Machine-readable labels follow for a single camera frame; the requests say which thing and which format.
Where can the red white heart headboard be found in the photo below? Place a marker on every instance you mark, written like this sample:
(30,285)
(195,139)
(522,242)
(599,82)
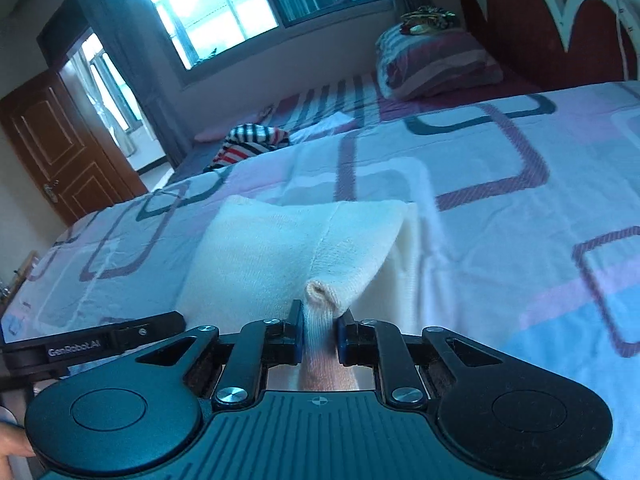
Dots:
(558,44)

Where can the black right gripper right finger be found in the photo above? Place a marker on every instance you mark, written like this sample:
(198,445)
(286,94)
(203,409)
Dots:
(409,370)

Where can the wooden chair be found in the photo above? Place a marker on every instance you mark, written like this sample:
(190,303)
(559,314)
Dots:
(19,277)

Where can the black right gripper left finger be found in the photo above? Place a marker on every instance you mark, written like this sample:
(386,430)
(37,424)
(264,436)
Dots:
(225,370)

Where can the brown wooden door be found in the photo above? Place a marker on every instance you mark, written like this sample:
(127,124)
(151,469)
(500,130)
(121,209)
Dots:
(63,144)

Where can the striped bed sheet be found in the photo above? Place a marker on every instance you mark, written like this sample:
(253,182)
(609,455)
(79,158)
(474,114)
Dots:
(358,97)

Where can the dark patterned item on pillow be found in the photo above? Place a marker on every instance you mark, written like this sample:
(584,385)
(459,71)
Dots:
(428,19)

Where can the red white blue striped garment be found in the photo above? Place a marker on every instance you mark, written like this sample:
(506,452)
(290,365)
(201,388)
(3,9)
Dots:
(246,141)

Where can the person's left hand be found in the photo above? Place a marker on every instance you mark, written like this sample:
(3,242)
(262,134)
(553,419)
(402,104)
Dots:
(13,442)

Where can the patterned pastel bed quilt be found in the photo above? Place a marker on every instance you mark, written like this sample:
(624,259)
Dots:
(529,223)

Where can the cream knitted sweater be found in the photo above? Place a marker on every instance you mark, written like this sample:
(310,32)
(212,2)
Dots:
(310,259)

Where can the striped purple pillow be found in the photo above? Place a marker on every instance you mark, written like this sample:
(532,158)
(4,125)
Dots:
(413,67)

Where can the grey curtain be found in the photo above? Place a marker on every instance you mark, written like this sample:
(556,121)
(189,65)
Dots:
(120,26)

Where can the white folded cloth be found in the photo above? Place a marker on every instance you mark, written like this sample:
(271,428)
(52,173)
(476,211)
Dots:
(325,127)

